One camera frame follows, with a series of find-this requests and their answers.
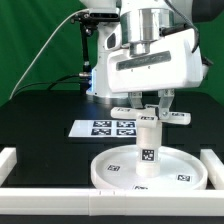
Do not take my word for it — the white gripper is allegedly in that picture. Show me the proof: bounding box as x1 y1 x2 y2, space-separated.
107 29 203 118

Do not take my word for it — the white camera cable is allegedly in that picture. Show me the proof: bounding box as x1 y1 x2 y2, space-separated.
9 8 90 100

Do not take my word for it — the white U-shaped fence frame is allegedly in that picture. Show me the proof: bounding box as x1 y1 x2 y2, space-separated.
0 147 224 216

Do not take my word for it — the black cable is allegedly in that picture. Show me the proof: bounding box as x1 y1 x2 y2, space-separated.
11 73 92 98

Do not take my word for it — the white round table top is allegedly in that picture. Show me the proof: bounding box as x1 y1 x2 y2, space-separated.
91 145 208 191

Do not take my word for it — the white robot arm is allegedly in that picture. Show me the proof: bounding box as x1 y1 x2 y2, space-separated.
80 0 224 119

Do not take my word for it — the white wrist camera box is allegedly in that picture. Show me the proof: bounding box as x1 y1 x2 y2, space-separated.
105 27 121 51

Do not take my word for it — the white marker tag sheet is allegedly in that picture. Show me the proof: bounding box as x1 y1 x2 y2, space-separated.
69 120 136 138

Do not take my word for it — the white cross-shaped table base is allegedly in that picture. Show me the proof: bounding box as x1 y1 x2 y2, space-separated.
111 106 191 128

